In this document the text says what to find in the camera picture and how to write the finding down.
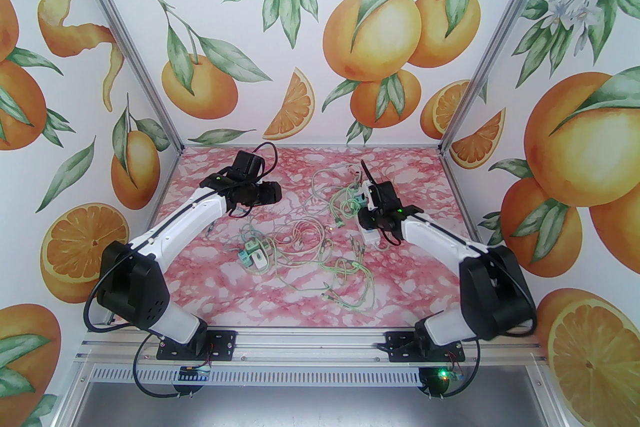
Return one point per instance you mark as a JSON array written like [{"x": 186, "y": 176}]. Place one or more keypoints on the white power strip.
[{"x": 372, "y": 237}]

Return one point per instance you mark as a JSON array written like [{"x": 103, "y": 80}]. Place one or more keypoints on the teal USB charger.
[{"x": 243, "y": 256}]

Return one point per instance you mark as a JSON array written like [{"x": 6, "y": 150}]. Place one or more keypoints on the pale pink USB charger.
[{"x": 261, "y": 258}]

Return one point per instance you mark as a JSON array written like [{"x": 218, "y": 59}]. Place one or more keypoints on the round white socket hub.
[{"x": 259, "y": 266}]

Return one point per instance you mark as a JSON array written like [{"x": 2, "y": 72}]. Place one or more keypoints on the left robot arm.
[{"x": 175, "y": 227}]

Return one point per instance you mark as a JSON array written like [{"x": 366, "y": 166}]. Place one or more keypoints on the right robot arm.
[{"x": 435, "y": 235}]

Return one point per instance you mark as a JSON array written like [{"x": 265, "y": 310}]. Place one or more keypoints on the light green USB charger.
[{"x": 250, "y": 246}]

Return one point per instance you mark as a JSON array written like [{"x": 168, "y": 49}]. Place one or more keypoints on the black mounting plate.
[
  {"x": 225, "y": 345},
  {"x": 400, "y": 347}
]

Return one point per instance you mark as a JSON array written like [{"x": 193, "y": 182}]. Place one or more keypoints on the small circuit board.
[
  {"x": 452, "y": 376},
  {"x": 195, "y": 372}
]

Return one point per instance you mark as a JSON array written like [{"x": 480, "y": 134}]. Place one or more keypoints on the black round device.
[{"x": 435, "y": 387}]

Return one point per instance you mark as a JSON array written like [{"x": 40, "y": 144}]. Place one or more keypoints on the perforated metal strip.
[{"x": 300, "y": 375}]

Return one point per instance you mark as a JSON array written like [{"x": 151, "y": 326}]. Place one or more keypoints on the thin aluminium table rail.
[{"x": 300, "y": 144}]

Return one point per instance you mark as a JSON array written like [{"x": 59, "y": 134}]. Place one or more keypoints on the aluminium frame rail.
[{"x": 310, "y": 345}]

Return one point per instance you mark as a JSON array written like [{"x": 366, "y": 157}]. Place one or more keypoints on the aluminium frame post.
[
  {"x": 129, "y": 42},
  {"x": 502, "y": 34}
]

